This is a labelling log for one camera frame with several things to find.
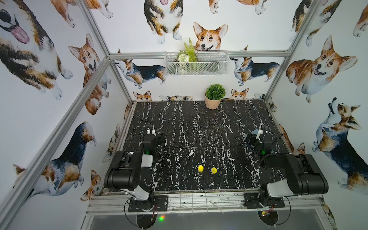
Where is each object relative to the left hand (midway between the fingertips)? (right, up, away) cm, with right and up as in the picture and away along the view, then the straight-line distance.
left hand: (155, 129), depth 94 cm
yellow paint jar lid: (+37, -23, -10) cm, 45 cm away
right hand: (+65, -1, -2) cm, 65 cm away
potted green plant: (+40, +24, +13) cm, 48 cm away
